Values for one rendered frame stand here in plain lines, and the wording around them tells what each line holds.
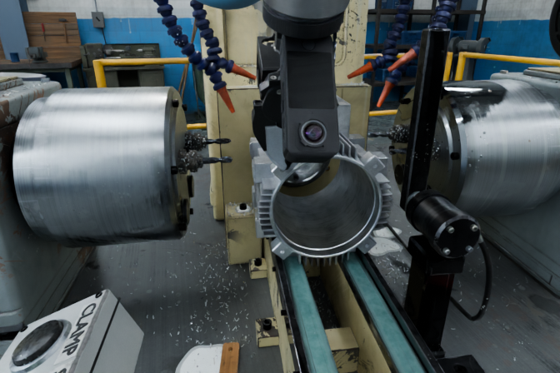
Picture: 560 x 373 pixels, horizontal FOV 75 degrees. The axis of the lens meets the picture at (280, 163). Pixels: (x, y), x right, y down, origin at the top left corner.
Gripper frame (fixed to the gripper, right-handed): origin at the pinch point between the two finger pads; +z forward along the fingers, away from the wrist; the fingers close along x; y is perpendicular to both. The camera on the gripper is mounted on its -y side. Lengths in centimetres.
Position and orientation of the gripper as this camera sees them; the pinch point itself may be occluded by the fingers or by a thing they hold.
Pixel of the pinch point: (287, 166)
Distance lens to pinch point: 45.6
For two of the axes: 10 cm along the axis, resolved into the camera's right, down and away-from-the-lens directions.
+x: -9.9, 0.5, -1.3
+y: -1.2, -7.7, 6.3
